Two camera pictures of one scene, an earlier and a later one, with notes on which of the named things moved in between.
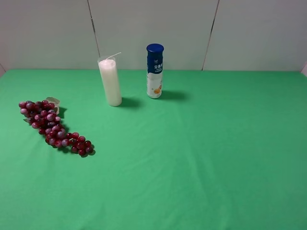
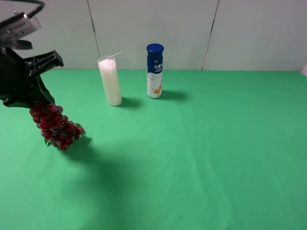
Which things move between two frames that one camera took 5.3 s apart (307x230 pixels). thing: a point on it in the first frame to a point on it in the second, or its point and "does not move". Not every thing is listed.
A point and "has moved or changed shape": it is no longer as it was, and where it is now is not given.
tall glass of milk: x=108 y=67 does not move
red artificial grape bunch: x=42 y=115 has moved or changed shape
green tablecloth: x=219 y=150 does not move
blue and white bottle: x=154 y=70 does not move
